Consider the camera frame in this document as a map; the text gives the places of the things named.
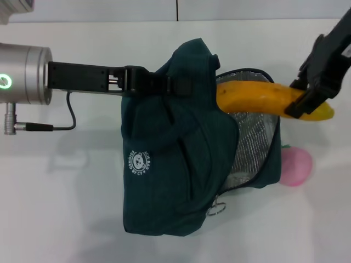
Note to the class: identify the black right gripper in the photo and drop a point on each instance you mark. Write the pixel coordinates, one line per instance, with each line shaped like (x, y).
(329, 63)

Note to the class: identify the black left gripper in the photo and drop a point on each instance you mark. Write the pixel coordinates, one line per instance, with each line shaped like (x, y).
(82, 78)

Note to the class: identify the yellow toy banana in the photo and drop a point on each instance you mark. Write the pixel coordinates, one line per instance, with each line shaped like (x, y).
(255, 97)

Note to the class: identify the pink toy peach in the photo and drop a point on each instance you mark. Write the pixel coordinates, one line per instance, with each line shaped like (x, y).
(297, 167)

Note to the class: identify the dark teal lunch bag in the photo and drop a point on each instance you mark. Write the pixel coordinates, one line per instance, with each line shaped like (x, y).
(175, 164)

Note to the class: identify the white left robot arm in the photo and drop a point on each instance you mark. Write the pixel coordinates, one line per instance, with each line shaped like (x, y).
(22, 74)

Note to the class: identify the white panel cabinet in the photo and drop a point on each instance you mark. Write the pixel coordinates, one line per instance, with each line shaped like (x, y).
(137, 9)

